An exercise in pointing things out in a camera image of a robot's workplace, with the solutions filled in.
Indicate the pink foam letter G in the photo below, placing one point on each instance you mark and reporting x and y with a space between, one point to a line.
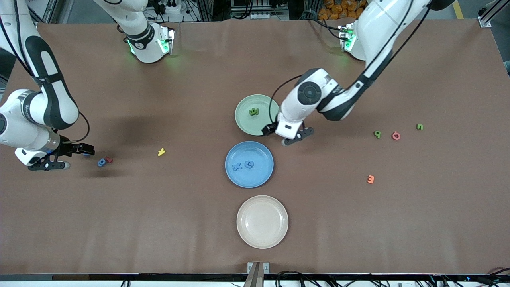
396 138

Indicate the black table edge rail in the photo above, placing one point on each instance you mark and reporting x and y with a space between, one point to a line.
119 276

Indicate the blue plate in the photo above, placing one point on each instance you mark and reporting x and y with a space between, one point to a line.
255 179

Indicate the aluminium frame post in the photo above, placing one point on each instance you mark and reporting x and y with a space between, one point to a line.
488 18

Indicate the blue foam letter a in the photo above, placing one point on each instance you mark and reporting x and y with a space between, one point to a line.
99 163

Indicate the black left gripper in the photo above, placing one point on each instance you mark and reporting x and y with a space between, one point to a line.
269 129

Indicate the blue foam letter C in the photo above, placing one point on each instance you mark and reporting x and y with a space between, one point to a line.
246 164

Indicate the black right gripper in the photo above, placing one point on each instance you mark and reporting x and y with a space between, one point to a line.
68 149

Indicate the white power strip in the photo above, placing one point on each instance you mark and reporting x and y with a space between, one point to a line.
169 6

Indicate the beige plate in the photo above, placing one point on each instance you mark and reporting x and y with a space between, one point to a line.
262 221

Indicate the pale green plate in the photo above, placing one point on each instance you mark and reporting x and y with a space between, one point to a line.
249 123

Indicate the orange foam letter E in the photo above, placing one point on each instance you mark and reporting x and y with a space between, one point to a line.
373 179

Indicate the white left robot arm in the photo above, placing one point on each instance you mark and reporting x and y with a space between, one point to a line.
295 111

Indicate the green foam letter q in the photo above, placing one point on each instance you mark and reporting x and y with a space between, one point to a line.
377 135

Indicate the yellow foam letter Y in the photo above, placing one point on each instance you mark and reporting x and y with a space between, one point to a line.
161 152

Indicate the blue foam letter X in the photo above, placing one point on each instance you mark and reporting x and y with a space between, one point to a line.
237 167

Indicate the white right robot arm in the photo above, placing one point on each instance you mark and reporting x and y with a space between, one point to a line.
20 139

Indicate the bag of orange fruit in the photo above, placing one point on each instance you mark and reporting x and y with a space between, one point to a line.
338 10

